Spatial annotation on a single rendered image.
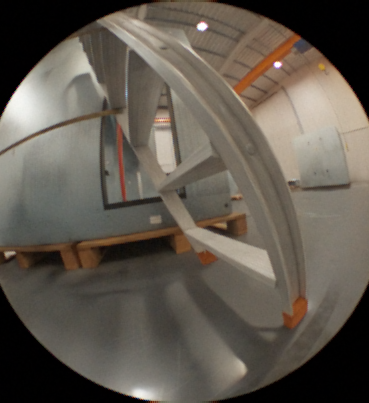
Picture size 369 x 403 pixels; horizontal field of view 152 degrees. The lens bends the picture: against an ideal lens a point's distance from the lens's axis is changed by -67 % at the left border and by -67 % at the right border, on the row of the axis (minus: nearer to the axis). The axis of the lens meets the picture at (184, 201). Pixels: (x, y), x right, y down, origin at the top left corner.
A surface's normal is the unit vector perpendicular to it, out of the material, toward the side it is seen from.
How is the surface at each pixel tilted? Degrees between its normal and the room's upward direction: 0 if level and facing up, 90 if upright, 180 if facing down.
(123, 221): 90
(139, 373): 0
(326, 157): 90
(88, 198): 90
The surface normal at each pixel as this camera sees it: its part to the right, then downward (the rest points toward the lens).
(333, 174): -0.94, 0.15
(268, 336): -0.14, -0.99
